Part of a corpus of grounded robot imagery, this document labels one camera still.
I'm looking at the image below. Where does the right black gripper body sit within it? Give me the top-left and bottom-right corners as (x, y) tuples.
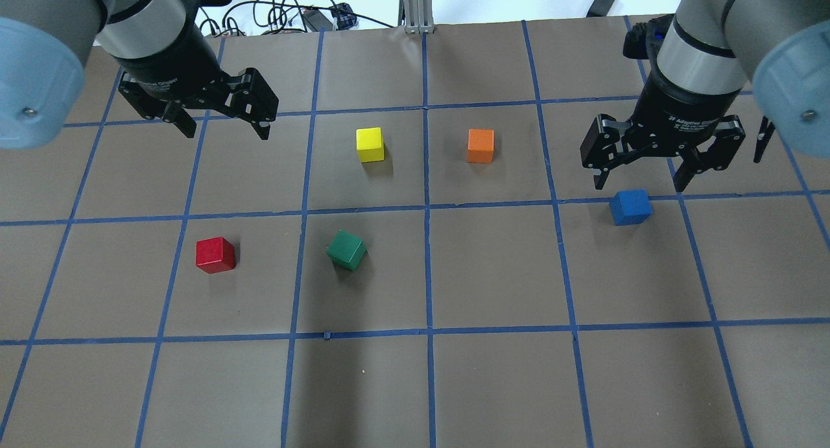
(629, 69), (739, 158)

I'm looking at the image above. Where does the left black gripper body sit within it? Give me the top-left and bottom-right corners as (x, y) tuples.
(117, 25), (230, 118)

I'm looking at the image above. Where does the red wooden block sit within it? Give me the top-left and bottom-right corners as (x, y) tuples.
(195, 237), (237, 274)

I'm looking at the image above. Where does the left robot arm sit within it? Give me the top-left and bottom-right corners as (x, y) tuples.
(1, 0), (279, 149)

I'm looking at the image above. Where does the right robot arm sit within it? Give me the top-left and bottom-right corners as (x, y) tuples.
(579, 0), (829, 192)

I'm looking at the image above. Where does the blue wooden block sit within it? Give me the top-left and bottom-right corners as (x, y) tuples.
(610, 190), (654, 226)

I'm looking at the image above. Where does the orange wooden block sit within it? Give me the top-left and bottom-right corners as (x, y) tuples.
(466, 128), (495, 164)

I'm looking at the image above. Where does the yellow wooden block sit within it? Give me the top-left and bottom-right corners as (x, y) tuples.
(355, 127), (385, 163)

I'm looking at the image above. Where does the green wooden block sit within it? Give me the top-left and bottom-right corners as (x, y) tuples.
(326, 230), (368, 271)

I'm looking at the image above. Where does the black power adapter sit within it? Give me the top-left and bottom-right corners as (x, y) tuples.
(586, 0), (616, 18)

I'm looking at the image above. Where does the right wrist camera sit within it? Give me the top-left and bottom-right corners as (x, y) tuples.
(622, 14), (675, 61)

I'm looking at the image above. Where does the black cable bundle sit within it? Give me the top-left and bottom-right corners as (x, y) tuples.
(198, 0), (396, 37)

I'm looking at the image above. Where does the aluminium frame post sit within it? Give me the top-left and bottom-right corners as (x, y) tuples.
(398, 0), (435, 34)

